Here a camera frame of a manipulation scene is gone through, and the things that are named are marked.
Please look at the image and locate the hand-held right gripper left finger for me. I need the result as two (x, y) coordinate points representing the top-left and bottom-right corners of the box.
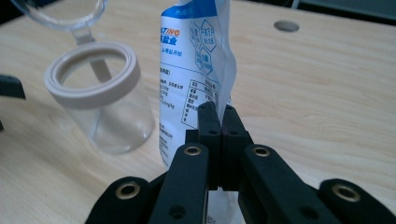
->
(185, 101), (224, 191)

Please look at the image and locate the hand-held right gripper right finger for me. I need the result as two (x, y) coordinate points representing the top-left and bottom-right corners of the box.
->
(220, 105), (254, 191)

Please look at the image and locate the white and blue bag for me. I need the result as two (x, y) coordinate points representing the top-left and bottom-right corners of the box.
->
(159, 0), (238, 224)

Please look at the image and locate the clear jar with hinged lid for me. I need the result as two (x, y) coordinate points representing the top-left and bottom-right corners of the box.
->
(10, 0), (156, 156)

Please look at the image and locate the grey round table grommet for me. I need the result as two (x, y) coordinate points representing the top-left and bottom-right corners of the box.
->
(273, 20), (301, 34)

